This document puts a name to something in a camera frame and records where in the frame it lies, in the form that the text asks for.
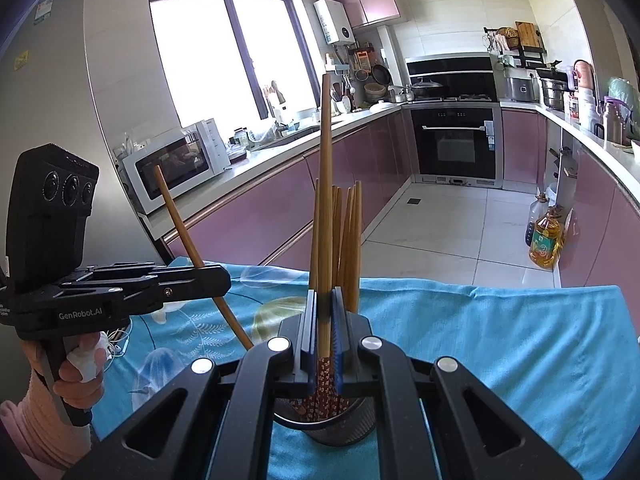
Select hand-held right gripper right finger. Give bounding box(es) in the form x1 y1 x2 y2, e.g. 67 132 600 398
330 286 583 480

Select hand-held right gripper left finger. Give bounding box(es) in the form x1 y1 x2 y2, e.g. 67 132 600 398
62 287 319 480

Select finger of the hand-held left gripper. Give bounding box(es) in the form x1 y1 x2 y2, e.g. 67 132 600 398
65 261 232 307
15 280 173 337

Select black mesh utensil holder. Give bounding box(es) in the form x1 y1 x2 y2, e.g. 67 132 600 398
273 394 377 447

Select person's left forearm pink sleeve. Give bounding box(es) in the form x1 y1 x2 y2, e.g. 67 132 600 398
0 370 94 472

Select person's left hand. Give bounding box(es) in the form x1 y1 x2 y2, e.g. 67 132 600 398
22 332 114 414

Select purple lower cabinets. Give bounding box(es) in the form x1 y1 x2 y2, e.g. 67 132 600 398
160 106 416 272
500 107 640 288

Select purple cabinets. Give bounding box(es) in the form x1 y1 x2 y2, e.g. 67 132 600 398
327 0 401 30
160 106 416 272
500 107 640 288

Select white microwave oven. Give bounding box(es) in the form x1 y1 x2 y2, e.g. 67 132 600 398
121 118 232 216

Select blue floral tablecloth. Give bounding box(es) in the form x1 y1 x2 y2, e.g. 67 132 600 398
90 257 640 480

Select kitchen window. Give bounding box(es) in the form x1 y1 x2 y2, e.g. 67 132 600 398
148 0 322 137

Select yellow cooking oil bottle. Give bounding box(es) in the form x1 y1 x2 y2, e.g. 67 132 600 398
529 207 566 270

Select built-in black oven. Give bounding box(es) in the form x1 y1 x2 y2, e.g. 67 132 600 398
410 105 504 184

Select black glass range hood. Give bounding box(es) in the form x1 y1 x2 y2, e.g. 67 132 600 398
405 56 499 103

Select purple upper cabinets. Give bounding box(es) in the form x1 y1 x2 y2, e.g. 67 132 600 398
327 0 401 30

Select silver rice cooker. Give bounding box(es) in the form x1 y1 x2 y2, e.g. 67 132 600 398
502 76 544 106

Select steel stock pot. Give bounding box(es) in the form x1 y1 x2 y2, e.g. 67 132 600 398
540 75 569 111

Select black countertop storage rack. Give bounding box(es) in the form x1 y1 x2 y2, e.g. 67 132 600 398
482 21 549 69

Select pink thermos jug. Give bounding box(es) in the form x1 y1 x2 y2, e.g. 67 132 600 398
572 59 596 92

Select white earphone cable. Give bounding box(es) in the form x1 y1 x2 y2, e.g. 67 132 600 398
106 327 132 359

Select white wall water heater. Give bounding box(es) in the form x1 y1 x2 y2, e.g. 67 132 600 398
313 0 356 46

